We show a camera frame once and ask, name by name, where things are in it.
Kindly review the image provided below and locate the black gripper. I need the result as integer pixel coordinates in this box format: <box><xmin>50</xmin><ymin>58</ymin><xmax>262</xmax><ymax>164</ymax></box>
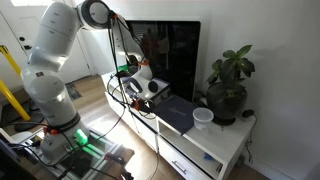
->
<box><xmin>130</xmin><ymin>99</ymin><xmax>151</xmax><ymax>113</ymax></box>

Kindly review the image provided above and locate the robot base mounting frame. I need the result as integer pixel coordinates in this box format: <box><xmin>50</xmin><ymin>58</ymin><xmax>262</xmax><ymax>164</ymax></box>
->
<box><xmin>20</xmin><ymin>130</ymin><xmax>134</xmax><ymax>180</ymax></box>

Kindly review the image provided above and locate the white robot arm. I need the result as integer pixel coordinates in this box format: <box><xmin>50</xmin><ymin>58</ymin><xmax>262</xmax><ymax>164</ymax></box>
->
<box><xmin>21</xmin><ymin>0</ymin><xmax>159</xmax><ymax>162</ymax></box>

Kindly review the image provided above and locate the black TV screen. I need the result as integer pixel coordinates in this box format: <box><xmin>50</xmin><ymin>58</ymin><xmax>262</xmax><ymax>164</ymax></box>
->
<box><xmin>127</xmin><ymin>20</ymin><xmax>201</xmax><ymax>101</ymax></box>

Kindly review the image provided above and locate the dark plant pot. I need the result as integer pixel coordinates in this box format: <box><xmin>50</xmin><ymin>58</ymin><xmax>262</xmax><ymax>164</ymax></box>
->
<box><xmin>206</xmin><ymin>82</ymin><xmax>247</xmax><ymax>126</ymax></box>

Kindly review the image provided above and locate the dark blue box lid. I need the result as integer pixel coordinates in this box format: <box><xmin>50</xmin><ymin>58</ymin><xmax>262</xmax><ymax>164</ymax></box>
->
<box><xmin>153</xmin><ymin>96</ymin><xmax>195</xmax><ymax>134</ymax></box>

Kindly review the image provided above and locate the yellow metal stand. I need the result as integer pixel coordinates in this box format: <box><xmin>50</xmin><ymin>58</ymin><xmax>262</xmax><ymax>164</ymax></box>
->
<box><xmin>0</xmin><ymin>45</ymin><xmax>31</xmax><ymax>121</ymax></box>

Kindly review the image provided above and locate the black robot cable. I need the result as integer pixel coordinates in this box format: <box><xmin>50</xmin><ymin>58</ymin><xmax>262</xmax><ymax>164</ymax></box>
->
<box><xmin>106</xmin><ymin>11</ymin><xmax>161</xmax><ymax>180</ymax></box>

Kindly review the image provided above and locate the green potted plant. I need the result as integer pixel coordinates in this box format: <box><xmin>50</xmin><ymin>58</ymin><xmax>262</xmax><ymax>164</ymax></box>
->
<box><xmin>207</xmin><ymin>45</ymin><xmax>255</xmax><ymax>86</ymax></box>

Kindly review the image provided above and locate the clear plastic cup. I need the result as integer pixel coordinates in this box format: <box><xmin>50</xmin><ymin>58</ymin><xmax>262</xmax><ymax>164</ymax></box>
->
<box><xmin>193</xmin><ymin>107</ymin><xmax>214</xmax><ymax>130</ymax></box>

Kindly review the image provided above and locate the black power adapter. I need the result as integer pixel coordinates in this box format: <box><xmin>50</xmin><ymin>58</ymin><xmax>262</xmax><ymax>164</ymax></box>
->
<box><xmin>242</xmin><ymin>109</ymin><xmax>254</xmax><ymax>118</ymax></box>

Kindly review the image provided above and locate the white TV cabinet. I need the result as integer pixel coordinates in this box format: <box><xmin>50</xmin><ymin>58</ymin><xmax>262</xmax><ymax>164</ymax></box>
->
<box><xmin>102</xmin><ymin>72</ymin><xmax>255</xmax><ymax>180</ymax></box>

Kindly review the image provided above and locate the white door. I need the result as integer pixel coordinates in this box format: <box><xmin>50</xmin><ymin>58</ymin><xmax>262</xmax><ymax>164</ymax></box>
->
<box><xmin>0</xmin><ymin>0</ymin><xmax>91</xmax><ymax>83</ymax></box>

